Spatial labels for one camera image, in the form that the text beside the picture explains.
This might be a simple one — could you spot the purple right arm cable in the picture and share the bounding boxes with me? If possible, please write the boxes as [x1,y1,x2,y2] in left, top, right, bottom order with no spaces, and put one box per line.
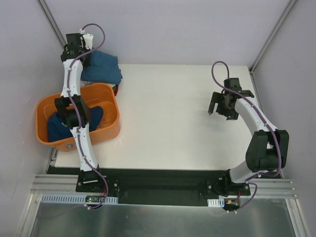
[209,61,282,218]

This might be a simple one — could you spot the right aluminium frame post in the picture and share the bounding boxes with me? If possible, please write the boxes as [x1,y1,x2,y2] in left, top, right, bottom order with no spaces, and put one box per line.
[249,0,299,75]

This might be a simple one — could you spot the aluminium front rail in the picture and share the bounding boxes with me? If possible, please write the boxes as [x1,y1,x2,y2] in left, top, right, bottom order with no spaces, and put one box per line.
[31,174,298,199]

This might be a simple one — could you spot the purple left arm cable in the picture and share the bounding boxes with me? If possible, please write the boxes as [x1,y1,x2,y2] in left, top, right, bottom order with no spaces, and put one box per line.
[46,23,111,218]

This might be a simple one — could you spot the aluminium frame post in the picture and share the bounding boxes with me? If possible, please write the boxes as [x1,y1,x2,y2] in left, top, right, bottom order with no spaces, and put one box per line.
[37,0,66,50]
[249,0,299,75]

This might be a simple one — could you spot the red folded t-shirt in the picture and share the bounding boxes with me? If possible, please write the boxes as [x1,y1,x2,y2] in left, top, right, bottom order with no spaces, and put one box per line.
[114,84,119,96]

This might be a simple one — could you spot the teal blue t-shirt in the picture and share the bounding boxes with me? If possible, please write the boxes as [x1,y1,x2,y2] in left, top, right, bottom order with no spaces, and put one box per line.
[81,50,123,84]

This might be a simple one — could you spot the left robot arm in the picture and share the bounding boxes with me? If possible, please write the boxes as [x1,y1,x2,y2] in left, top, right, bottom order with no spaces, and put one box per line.
[54,30,98,172]

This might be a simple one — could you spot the dark navy shirt in basket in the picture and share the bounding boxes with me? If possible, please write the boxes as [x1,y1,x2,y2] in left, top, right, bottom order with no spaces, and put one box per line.
[47,106,104,142]

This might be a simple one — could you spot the orange plastic basket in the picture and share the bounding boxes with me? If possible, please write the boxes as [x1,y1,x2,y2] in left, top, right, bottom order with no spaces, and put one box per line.
[35,83,120,152]

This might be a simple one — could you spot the white slotted cable duct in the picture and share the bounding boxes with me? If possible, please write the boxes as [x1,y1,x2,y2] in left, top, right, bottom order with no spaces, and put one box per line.
[207,197,225,208]

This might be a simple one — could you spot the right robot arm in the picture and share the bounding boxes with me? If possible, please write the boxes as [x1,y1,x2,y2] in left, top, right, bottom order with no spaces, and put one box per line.
[208,78,289,195]

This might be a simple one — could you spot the left aluminium frame post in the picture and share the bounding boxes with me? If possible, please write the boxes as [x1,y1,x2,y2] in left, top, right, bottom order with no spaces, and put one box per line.
[37,0,66,50]

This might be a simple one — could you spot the grey slotted cable duct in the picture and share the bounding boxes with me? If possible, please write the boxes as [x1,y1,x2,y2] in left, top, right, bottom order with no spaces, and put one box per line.
[41,194,119,205]

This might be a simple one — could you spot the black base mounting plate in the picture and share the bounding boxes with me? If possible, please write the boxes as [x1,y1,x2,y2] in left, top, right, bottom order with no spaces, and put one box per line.
[76,168,250,206]

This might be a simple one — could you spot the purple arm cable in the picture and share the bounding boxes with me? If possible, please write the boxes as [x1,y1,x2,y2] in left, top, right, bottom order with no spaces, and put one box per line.
[209,61,282,218]
[46,23,111,218]

